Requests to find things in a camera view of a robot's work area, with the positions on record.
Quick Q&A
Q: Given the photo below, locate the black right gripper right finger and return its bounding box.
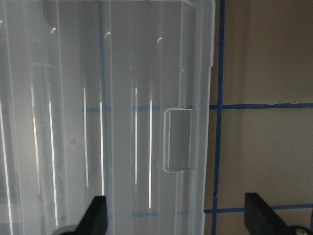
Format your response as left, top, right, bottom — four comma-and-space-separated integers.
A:
244, 193, 313, 235

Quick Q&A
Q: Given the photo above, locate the clear plastic box lid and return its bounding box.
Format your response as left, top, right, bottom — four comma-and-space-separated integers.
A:
0, 0, 216, 235

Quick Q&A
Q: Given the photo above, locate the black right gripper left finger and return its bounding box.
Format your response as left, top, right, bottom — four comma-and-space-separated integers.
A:
55, 195, 108, 235

